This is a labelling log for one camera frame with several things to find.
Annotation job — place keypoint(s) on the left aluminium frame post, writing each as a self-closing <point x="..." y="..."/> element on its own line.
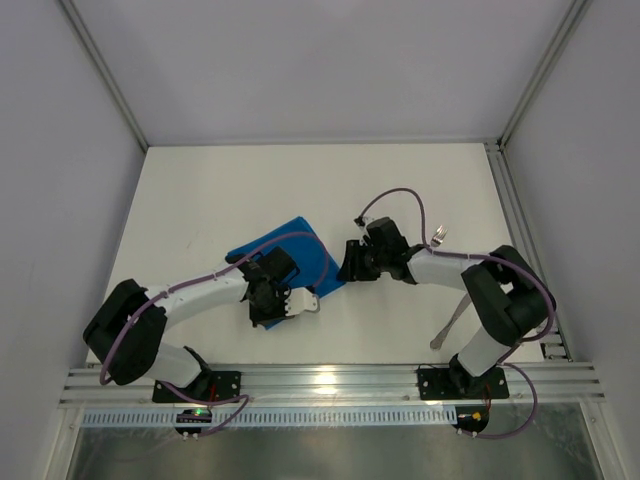
<point x="80" y="30"/>

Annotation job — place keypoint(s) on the blue satin napkin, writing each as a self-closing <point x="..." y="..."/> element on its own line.
<point x="292" y="255"/>

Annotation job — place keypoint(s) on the silver fork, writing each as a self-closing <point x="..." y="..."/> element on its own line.
<point x="438" y="237"/>

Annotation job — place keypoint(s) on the left controller board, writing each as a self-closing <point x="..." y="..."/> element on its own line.
<point x="193" y="422"/>

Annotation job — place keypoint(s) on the right controller board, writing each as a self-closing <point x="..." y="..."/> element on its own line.
<point x="470" y="421"/>

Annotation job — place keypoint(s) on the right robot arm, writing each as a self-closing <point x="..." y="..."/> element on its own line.
<point x="508" y="297"/>

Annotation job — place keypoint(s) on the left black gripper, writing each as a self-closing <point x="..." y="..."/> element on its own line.
<point x="265" y="310"/>

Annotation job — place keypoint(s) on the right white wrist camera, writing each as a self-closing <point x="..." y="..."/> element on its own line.
<point x="363" y="221"/>

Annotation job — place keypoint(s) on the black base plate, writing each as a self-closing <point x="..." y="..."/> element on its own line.
<point x="208" y="387"/>
<point x="445" y="383"/>

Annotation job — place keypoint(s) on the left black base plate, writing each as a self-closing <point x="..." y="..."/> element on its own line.
<point x="208" y="387"/>

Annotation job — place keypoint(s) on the right aluminium side rail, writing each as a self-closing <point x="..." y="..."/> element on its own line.
<point x="554" y="345"/>

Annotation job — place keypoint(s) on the controller board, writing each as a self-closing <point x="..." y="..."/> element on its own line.
<point x="470" y="421"/>
<point x="193" y="422"/>

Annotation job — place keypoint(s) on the silver table knife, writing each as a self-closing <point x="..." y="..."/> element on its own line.
<point x="437" y="342"/>

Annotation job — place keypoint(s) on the aluminium front rail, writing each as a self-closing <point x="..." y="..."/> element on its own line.
<point x="344" y="385"/>

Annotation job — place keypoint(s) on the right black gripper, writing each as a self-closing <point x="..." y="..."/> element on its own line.
<point x="357" y="262"/>

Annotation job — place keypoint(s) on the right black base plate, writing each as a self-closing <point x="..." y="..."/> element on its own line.
<point x="445" y="383"/>

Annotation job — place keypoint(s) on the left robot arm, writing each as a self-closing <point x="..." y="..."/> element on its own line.
<point x="126" y="333"/>

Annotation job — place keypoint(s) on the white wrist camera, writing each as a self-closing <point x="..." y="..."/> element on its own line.
<point x="363" y="221"/>
<point x="301" y="300"/>

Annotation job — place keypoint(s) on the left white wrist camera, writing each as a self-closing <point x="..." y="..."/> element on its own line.
<point x="301" y="300"/>

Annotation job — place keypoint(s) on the right aluminium frame post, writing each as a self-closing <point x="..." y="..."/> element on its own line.
<point x="551" y="55"/>

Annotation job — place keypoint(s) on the aluminium frame post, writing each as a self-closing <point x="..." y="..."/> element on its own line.
<point x="80" y="30"/>
<point x="551" y="55"/>

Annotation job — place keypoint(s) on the slotted grey cable duct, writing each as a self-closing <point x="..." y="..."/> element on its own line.
<point x="253" y="417"/>

